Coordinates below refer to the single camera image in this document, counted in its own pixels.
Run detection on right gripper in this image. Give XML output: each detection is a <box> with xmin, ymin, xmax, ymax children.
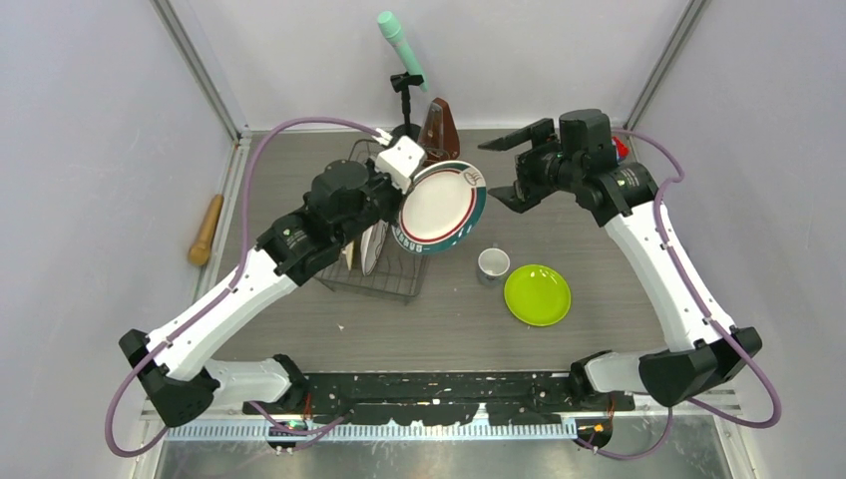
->
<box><xmin>476</xmin><ymin>120</ymin><xmax>581</xmax><ymax>215</ymax></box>

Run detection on white printed round plate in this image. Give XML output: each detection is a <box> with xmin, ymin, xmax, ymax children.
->
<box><xmin>360</xmin><ymin>221</ymin><xmax>390</xmax><ymax>275</ymax></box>

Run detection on green rimmed white plate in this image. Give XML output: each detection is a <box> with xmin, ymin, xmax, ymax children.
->
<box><xmin>392</xmin><ymin>161</ymin><xmax>487</xmax><ymax>255</ymax></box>

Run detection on black wire dish rack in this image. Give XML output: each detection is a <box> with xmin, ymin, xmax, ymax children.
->
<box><xmin>313</xmin><ymin>139</ymin><xmax>452</xmax><ymax>302</ymax></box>

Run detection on woven bamboo plate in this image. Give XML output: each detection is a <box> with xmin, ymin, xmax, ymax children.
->
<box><xmin>342</xmin><ymin>240</ymin><xmax>356</xmax><ymax>270</ymax></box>

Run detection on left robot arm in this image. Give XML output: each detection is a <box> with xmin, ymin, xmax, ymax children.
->
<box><xmin>119</xmin><ymin>158</ymin><xmax>419</xmax><ymax>428</ymax></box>

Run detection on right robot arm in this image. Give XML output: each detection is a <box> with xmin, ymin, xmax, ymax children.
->
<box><xmin>479</xmin><ymin>109</ymin><xmax>762</xmax><ymax>410</ymax></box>

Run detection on colourful toy blocks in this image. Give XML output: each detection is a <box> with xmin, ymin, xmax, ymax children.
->
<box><xmin>612</xmin><ymin>137</ymin><xmax>630</xmax><ymax>163</ymax></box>

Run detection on brown metronome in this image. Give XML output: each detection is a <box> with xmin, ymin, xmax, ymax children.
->
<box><xmin>417</xmin><ymin>98</ymin><xmax>460</xmax><ymax>167</ymax></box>

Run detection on small grey patterned mug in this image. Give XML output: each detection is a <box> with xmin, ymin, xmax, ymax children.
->
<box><xmin>477</xmin><ymin>245</ymin><xmax>511</xmax><ymax>285</ymax></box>

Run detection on black microphone stand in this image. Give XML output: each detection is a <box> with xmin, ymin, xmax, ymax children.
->
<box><xmin>390</xmin><ymin>72</ymin><xmax>424</xmax><ymax>145</ymax></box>

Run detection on lime green plate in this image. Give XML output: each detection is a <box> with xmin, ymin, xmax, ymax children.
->
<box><xmin>503</xmin><ymin>264</ymin><xmax>573</xmax><ymax>327</ymax></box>

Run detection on wooden rolling pin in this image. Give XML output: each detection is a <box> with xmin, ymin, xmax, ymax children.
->
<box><xmin>188</xmin><ymin>194</ymin><xmax>224</xmax><ymax>266</ymax></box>

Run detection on mint green microphone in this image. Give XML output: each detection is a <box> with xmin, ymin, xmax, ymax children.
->
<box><xmin>377</xmin><ymin>11</ymin><xmax>428</xmax><ymax>92</ymax></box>

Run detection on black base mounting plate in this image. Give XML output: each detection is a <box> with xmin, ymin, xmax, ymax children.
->
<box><xmin>259</xmin><ymin>371</ymin><xmax>635</xmax><ymax>427</ymax></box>

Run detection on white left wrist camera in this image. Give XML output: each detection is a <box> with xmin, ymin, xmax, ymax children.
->
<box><xmin>372</xmin><ymin>129</ymin><xmax>427</xmax><ymax>195</ymax></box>

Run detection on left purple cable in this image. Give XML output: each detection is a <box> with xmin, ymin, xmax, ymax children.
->
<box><xmin>104</xmin><ymin>117</ymin><xmax>394</xmax><ymax>459</ymax></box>

